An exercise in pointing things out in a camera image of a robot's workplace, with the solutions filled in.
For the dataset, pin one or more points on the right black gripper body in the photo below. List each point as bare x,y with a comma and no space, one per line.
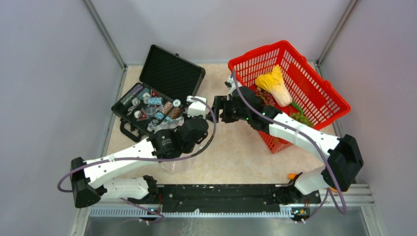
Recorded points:
231,112

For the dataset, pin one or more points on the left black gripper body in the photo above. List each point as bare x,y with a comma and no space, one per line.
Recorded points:
190,148

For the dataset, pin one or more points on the red toy grape bunch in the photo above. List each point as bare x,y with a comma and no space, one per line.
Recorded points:
265,96

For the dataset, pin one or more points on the clear zip top bag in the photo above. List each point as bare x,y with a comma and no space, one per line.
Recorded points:
162,136

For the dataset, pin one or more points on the yellow toy cabbage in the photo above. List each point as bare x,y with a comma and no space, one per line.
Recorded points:
273,82

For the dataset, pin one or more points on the red plastic basket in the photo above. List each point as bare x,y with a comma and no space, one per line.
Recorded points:
317,98

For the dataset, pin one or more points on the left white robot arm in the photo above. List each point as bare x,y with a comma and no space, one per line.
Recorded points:
95,180

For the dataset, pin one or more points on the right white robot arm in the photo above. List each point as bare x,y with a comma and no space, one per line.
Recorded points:
341,156

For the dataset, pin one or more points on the white dealer chip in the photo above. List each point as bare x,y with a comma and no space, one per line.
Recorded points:
176,103

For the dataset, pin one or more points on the black poker chip case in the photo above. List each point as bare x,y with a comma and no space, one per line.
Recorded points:
165,75

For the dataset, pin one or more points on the blue poker chip roll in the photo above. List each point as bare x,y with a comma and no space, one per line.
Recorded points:
155,101

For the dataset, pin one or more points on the green toy chili pepper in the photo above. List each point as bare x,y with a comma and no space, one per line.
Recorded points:
297,107

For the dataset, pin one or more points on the green toy grape bunch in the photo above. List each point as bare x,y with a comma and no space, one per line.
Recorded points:
301,118

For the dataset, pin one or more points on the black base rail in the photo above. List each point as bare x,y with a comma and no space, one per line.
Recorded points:
226,198

